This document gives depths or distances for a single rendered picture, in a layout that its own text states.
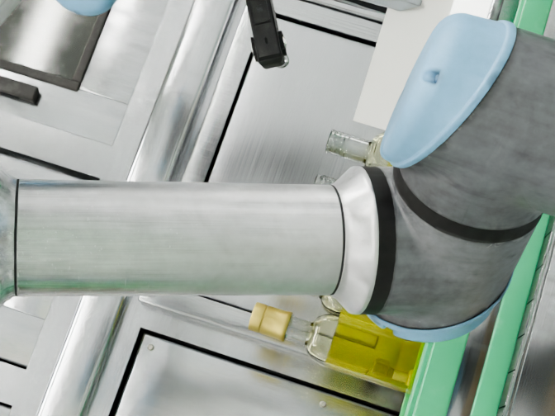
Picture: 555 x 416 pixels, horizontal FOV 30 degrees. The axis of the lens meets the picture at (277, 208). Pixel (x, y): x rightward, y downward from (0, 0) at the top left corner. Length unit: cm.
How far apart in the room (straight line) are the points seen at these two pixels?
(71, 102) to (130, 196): 75
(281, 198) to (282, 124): 64
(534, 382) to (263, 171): 50
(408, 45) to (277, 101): 41
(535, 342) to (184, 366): 50
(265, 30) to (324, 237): 35
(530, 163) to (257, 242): 20
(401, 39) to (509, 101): 37
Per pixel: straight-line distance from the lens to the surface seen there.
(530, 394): 107
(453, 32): 71
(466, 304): 81
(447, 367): 107
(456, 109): 69
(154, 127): 142
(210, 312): 134
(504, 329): 109
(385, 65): 104
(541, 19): 131
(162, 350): 138
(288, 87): 142
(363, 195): 77
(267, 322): 119
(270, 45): 105
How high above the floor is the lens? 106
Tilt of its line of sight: 5 degrees up
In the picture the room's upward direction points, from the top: 73 degrees counter-clockwise
